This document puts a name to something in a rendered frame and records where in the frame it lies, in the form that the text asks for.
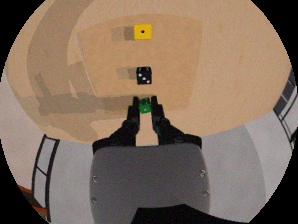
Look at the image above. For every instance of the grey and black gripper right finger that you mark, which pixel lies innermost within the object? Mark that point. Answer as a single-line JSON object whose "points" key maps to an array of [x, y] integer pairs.
{"points": [[168, 133]]}

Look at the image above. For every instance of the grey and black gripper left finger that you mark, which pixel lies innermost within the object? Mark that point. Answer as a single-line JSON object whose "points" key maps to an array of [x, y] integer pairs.
{"points": [[125, 135]]}

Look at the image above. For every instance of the black die with white pips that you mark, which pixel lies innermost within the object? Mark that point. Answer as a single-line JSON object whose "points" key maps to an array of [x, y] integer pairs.
{"points": [[144, 75]]}

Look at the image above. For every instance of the yellow die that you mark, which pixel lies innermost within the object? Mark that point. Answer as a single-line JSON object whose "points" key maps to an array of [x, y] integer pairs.
{"points": [[142, 31]]}

